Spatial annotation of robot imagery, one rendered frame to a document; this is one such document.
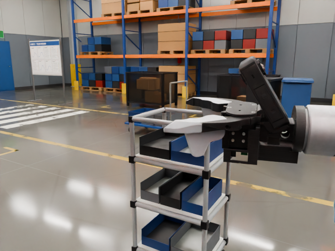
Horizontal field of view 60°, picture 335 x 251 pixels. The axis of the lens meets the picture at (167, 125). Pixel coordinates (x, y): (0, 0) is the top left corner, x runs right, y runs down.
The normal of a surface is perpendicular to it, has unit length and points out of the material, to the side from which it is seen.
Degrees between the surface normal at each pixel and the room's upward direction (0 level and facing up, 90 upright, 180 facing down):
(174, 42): 90
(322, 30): 90
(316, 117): 52
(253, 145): 98
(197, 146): 96
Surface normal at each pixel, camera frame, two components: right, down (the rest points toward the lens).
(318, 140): -0.29, 0.39
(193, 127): -0.06, 0.35
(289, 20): -0.51, 0.19
